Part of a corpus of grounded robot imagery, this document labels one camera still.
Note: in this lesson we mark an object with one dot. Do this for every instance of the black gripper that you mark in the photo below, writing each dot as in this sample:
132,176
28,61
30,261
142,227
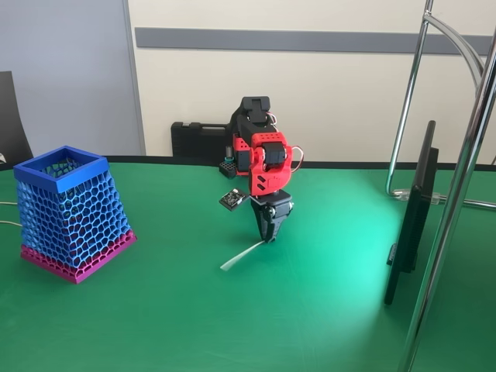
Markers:
272,207

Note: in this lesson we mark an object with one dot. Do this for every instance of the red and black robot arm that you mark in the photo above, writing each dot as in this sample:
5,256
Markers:
271,178

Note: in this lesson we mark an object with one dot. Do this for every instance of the blue and magenta lattice basket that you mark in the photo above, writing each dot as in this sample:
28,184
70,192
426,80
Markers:
69,217

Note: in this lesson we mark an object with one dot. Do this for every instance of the black perforated tool holder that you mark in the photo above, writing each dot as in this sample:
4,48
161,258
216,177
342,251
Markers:
228,169

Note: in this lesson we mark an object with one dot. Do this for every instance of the black plastic tool case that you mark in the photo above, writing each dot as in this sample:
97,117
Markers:
197,139

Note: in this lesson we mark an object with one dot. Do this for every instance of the green cloth with black edge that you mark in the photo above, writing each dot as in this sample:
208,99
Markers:
193,317

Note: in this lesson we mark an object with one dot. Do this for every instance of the black chair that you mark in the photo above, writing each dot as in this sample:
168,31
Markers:
11,128

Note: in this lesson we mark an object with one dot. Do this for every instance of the small camera circuit board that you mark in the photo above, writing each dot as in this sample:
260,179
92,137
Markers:
232,198

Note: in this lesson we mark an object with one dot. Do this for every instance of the chrome tube stand frame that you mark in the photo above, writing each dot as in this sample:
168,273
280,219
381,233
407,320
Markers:
438,263

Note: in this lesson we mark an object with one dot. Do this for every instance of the grey wall rail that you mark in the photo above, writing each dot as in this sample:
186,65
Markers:
310,40

